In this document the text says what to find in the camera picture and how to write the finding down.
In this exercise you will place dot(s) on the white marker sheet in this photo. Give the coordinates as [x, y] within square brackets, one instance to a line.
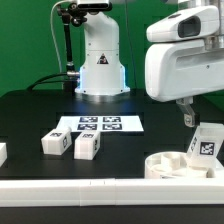
[101, 123]

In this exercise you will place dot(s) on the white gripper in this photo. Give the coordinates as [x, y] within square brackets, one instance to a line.
[183, 69]

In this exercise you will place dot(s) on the black camera stand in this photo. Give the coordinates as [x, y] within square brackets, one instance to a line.
[70, 15]

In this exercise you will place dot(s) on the white U-shaped fence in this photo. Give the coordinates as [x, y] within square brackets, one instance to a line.
[98, 192]

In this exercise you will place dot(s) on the white round stool seat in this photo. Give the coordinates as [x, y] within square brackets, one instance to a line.
[172, 165]

